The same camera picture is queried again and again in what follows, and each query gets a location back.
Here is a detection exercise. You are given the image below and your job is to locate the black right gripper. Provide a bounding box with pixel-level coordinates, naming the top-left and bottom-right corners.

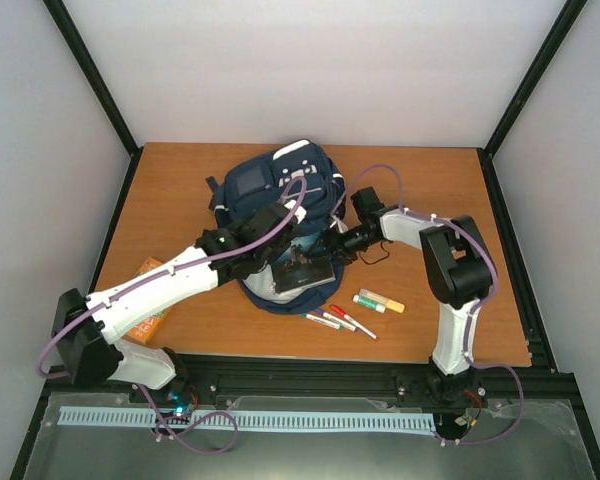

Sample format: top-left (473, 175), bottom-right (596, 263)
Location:
top-left (306, 224), bottom-right (380, 266)

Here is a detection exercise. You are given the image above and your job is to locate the dark blue castle cover book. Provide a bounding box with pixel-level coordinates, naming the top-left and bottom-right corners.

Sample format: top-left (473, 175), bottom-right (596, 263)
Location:
top-left (270, 233), bottom-right (336, 295)

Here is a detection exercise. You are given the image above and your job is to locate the navy blue student backpack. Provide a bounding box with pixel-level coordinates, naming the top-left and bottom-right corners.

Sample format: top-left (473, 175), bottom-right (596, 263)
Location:
top-left (206, 139), bottom-right (346, 315)

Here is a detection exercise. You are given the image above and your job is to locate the orange treehouse book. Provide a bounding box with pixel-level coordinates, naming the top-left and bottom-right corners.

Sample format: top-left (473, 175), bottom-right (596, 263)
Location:
top-left (125, 257), bottom-right (171, 345)

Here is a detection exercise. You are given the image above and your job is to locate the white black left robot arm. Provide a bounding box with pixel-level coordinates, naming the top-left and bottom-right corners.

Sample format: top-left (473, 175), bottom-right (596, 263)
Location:
top-left (51, 200), bottom-right (306, 403)

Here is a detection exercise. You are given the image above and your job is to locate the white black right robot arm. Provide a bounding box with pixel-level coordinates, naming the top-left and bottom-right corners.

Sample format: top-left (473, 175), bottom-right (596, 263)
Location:
top-left (309, 187), bottom-right (498, 406)

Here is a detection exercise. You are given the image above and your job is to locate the red capped marker pen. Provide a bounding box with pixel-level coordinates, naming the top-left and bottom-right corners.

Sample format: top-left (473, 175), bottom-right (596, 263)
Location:
top-left (330, 304), bottom-right (378, 340)

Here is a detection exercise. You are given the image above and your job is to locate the green label glue stick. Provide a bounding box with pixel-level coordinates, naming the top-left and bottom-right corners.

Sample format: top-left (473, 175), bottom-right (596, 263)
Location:
top-left (352, 294), bottom-right (386, 313)

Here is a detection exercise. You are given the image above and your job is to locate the purple capped marker pen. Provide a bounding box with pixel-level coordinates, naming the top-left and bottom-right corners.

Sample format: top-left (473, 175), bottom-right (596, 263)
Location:
top-left (315, 308), bottom-right (357, 332)

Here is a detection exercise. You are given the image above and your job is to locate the green capped marker pen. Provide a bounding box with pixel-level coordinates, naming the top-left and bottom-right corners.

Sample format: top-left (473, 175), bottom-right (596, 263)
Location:
top-left (302, 313), bottom-right (342, 330)

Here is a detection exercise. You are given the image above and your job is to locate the yellow highlighter pen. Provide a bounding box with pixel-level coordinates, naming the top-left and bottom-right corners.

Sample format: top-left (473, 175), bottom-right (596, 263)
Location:
top-left (359, 289), bottom-right (405, 314)

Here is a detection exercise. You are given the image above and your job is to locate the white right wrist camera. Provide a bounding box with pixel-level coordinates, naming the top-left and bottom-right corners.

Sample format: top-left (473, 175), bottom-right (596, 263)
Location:
top-left (329, 215), bottom-right (349, 234)

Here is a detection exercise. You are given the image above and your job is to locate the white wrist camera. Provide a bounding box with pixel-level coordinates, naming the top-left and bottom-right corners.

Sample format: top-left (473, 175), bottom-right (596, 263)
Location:
top-left (329, 215), bottom-right (349, 234)
top-left (284, 199), bottom-right (307, 223)

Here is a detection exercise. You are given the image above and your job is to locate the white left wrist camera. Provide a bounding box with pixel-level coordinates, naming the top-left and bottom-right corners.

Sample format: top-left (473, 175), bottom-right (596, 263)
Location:
top-left (284, 199), bottom-right (307, 223)

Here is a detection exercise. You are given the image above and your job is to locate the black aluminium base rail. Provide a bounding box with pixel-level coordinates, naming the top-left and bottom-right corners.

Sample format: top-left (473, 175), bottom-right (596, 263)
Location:
top-left (44, 350), bottom-right (576, 416)

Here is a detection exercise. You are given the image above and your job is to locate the light blue slotted cable duct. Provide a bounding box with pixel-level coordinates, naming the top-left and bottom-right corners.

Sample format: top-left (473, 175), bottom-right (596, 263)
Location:
top-left (57, 406), bottom-right (436, 436)

